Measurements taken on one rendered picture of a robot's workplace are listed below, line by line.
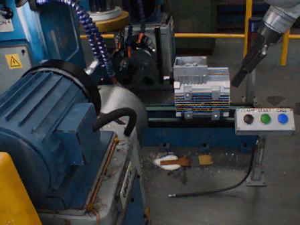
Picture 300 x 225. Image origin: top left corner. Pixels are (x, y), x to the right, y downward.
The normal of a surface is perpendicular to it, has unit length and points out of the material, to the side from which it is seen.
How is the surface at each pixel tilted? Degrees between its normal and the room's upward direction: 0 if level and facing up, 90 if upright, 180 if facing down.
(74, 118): 0
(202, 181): 0
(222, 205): 0
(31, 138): 49
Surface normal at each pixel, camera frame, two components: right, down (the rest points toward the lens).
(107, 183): -0.11, -0.85
